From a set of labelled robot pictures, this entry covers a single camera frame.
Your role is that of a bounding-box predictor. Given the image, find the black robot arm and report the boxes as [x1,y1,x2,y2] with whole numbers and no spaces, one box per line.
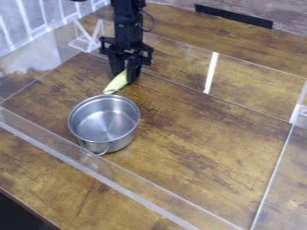
[100,0,154,84]

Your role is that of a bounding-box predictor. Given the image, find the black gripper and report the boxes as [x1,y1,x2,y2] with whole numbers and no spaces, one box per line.
[100,12,153,83]

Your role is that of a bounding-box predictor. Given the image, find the green handled metal spoon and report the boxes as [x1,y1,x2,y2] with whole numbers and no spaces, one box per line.
[102,70,128,94]

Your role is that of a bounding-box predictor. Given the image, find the clear acrylic triangle bracket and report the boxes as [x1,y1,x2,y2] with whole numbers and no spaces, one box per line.
[68,20,104,53]

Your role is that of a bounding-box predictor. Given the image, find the clear acrylic front barrier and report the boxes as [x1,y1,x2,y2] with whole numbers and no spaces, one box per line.
[0,107,243,230]

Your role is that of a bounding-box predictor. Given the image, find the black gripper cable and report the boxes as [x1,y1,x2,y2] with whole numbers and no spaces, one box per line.
[136,8,156,33]

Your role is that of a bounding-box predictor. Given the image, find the small stainless steel pot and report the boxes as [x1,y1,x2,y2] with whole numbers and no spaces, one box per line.
[66,94,140,155]

